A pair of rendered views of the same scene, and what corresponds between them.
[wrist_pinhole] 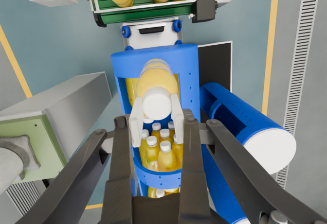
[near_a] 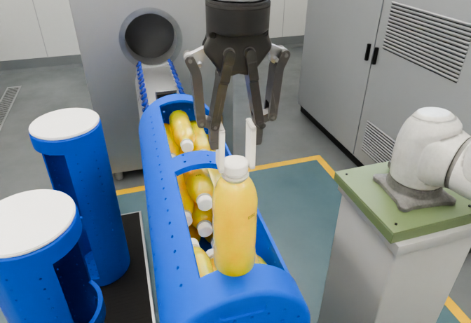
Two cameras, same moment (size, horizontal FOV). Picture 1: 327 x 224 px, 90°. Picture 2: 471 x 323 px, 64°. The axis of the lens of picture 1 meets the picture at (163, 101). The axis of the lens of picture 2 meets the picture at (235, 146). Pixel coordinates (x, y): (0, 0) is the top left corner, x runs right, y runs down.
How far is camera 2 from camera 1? 39 cm
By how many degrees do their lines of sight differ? 39
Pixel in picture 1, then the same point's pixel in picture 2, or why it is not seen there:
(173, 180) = (191, 159)
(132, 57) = (272, 288)
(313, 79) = not seen: outside the picture
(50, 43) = not seen: outside the picture
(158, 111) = (233, 159)
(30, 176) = (381, 167)
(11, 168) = (398, 166)
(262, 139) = (33, 237)
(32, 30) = not seen: outside the picture
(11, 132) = (424, 213)
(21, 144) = (404, 198)
